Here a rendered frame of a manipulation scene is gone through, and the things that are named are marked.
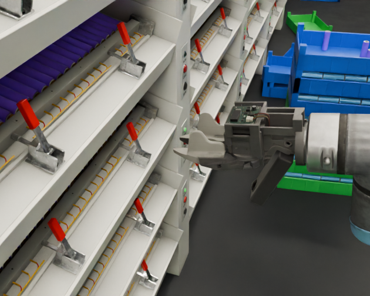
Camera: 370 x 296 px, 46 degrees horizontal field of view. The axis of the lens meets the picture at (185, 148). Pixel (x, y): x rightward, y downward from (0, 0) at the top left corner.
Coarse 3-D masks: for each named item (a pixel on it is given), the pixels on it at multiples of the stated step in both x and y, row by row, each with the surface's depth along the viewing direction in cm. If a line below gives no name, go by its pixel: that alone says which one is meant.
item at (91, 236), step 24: (144, 96) 97; (144, 120) 97; (168, 120) 99; (144, 144) 91; (168, 144) 99; (120, 168) 84; (96, 192) 78; (120, 192) 80; (72, 216) 73; (96, 216) 74; (120, 216) 77; (48, 240) 68; (72, 240) 69; (96, 240) 71; (48, 288) 62; (72, 288) 63
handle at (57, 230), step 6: (48, 222) 62; (54, 222) 62; (54, 228) 62; (60, 228) 63; (54, 234) 62; (60, 234) 63; (60, 240) 63; (66, 240) 64; (66, 246) 64; (66, 252) 64; (72, 252) 65
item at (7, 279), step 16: (112, 144) 85; (96, 160) 80; (80, 176) 76; (80, 192) 75; (64, 208) 70; (32, 240) 65; (16, 256) 62; (32, 256) 64; (16, 272) 60; (0, 288) 58
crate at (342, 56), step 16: (304, 32) 147; (320, 32) 146; (336, 32) 145; (304, 48) 130; (320, 48) 147; (336, 48) 147; (352, 48) 147; (368, 48) 146; (304, 64) 133; (320, 64) 132; (336, 64) 131; (352, 64) 130; (368, 64) 130
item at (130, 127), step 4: (128, 124) 82; (132, 124) 83; (128, 128) 82; (132, 128) 83; (132, 132) 82; (132, 136) 83; (136, 136) 84; (136, 140) 84; (136, 144) 84; (140, 148) 85; (136, 152) 86; (140, 152) 85
